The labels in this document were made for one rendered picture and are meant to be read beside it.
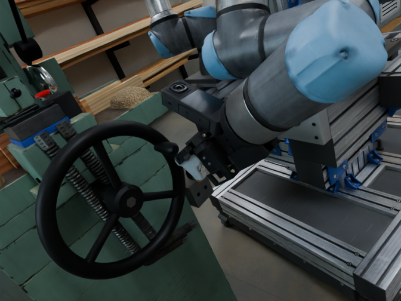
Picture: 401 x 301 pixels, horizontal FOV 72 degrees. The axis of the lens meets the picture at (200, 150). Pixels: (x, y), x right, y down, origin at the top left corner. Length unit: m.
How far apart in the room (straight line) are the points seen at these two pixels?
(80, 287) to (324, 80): 0.68
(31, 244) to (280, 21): 0.61
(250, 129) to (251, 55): 0.12
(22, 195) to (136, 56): 3.28
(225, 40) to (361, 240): 0.88
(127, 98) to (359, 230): 0.89
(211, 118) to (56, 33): 3.10
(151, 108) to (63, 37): 2.72
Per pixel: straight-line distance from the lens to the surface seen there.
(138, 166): 0.75
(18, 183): 0.65
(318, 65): 0.24
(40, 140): 0.54
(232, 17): 0.41
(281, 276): 1.31
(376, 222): 1.17
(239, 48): 0.39
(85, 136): 0.48
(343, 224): 1.17
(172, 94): 0.40
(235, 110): 0.31
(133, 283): 0.85
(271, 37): 0.37
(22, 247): 0.69
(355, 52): 0.24
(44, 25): 3.38
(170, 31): 1.09
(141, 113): 0.74
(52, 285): 0.74
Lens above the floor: 1.06
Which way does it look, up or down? 26 degrees down
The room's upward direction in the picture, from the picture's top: 23 degrees counter-clockwise
